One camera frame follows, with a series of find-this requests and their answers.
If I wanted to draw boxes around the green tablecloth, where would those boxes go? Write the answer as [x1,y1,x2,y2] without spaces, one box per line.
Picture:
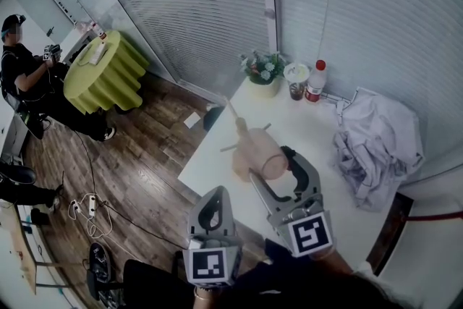
[63,30,150,116]

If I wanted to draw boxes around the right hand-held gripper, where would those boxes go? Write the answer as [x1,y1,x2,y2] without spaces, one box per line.
[248,145,336,259]

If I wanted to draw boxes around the person's left forearm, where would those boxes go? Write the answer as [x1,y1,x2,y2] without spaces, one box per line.
[193,286,221,309]

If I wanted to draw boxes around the wooden cup stand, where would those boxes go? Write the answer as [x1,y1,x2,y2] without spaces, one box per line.
[219,96,272,183]

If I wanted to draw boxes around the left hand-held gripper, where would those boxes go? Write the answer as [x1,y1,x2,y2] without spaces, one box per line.
[182,185,245,289]

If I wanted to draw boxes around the wooden board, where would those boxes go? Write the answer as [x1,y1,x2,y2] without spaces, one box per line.
[0,204,37,296]

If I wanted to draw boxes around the black round table base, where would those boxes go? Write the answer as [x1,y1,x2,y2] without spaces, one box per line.
[114,103,137,116]

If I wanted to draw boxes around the black wheeled chair base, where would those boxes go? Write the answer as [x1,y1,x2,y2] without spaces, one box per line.
[88,242,116,305]

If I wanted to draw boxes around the small red-label bottle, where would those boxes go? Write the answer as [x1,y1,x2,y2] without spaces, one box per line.
[90,21,108,41]

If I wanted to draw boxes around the person's dark trousers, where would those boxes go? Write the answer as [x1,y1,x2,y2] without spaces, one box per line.
[224,238,355,309]

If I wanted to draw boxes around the plastic cup with dark drink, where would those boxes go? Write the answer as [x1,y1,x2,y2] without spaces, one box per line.
[283,63,311,101]

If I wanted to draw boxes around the potted flowers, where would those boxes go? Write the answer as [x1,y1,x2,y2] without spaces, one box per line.
[240,50,286,99]

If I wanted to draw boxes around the red-capped plastic bottle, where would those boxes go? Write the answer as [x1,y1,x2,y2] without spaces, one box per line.
[304,59,328,103]

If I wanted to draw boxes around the crumpled white shirt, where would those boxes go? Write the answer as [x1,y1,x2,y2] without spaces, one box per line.
[332,86,424,211]

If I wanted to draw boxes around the black floor cable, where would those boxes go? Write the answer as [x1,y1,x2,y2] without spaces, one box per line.
[74,132,191,250]

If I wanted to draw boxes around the pink translucent cup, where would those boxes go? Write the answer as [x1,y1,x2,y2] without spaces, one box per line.
[245,127,290,180]

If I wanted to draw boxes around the grey window blinds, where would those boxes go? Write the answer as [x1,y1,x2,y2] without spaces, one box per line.
[269,0,463,178]
[79,0,279,99]

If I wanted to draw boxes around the black office chair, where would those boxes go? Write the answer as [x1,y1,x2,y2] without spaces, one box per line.
[86,259,203,309]

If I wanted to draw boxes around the person's white sleeve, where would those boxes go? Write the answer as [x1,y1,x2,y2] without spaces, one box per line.
[352,260,417,309]

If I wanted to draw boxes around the red coat rack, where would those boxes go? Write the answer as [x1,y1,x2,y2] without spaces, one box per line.
[407,210,463,226]

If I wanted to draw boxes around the person's right forearm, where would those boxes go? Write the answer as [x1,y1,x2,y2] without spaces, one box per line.
[310,245,354,276]

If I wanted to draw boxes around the white side table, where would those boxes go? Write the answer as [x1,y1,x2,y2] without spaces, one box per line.
[59,25,95,64]

